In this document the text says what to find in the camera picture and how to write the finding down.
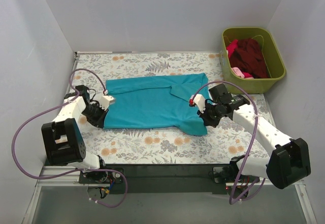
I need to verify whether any teal t shirt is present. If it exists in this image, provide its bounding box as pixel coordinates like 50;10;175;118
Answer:
104;73;209;136

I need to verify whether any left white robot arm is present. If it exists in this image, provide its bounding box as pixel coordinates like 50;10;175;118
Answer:
41;85;115;183

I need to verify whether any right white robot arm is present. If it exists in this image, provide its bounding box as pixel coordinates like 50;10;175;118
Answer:
189;83;311;189

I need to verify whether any green plastic bin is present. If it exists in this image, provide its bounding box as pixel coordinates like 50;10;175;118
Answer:
220;26;286;94

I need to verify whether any dark red garment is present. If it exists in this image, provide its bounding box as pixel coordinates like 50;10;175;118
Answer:
226;38;269;79

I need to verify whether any pink garment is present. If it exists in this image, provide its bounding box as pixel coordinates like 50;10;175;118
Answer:
226;39;253;79

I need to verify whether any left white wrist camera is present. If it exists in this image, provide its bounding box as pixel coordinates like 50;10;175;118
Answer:
99;95;115;111

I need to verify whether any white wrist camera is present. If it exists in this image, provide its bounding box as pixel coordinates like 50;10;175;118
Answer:
189;94;206;113
99;95;115;111

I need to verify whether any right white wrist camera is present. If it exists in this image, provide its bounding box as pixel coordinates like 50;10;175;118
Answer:
189;94;206;113

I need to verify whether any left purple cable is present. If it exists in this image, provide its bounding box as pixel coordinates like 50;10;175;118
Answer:
11;68;128;208

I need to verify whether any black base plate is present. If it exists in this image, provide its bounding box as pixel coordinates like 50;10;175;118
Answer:
78;163;260;196

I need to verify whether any aluminium frame rail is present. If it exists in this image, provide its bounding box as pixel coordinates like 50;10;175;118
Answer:
37;163;305;186

